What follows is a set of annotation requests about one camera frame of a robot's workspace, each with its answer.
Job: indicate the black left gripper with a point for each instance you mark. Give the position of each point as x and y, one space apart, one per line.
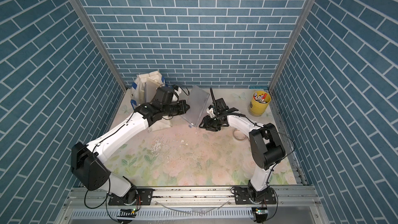
181 103

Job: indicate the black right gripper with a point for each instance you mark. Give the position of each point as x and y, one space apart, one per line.
207 120

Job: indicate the grey mesh pouch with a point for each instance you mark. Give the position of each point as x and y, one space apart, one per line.
197 100

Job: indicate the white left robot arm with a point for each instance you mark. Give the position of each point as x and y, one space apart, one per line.
88 160

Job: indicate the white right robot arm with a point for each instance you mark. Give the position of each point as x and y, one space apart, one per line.
265 143

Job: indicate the white canvas tote bag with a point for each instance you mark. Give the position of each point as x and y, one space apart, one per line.
144 87

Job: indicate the roll of clear tape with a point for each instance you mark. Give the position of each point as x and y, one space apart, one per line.
239 135

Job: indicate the yellow cup with markers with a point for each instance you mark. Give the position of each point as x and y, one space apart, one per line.
259 103

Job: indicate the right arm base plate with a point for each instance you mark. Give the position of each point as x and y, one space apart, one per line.
255 195

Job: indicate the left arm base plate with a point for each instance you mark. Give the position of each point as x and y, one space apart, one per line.
135 196

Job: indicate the aluminium front rail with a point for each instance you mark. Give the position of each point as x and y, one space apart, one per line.
195 196

